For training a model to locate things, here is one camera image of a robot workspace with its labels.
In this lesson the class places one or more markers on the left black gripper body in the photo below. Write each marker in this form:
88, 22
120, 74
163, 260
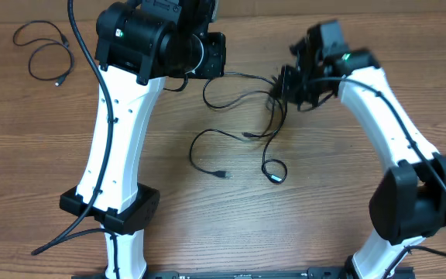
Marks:
212, 67

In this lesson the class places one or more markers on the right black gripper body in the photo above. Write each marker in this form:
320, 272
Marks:
285, 83

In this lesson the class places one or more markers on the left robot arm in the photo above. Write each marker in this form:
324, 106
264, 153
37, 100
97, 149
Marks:
140, 45

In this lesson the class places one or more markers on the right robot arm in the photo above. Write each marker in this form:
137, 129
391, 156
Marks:
409, 205

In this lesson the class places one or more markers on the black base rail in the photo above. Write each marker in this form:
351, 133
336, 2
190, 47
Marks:
310, 273

